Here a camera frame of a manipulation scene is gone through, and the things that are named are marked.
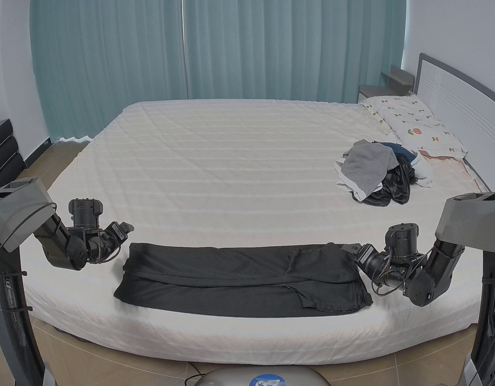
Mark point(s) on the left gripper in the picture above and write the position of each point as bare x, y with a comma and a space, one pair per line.
110, 241

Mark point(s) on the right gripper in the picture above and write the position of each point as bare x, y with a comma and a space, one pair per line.
372, 261

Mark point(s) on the black T-shirt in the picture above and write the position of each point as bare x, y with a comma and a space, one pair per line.
231, 280

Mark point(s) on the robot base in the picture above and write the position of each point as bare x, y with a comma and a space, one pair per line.
231, 378

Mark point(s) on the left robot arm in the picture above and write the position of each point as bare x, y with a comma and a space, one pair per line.
22, 211

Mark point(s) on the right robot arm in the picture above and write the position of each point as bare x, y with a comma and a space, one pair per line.
468, 219

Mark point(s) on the pile of clothes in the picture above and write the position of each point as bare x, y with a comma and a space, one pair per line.
366, 167

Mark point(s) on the bed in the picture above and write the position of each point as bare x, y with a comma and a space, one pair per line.
211, 155

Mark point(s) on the white printed pillow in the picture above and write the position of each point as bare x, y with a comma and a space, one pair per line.
412, 123

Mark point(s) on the black chest of drawers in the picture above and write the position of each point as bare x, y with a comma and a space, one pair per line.
2, 155

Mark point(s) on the grey bedside table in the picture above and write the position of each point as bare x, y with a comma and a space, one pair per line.
386, 87

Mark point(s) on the blue-green curtain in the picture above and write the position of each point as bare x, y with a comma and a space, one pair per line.
291, 34
106, 46

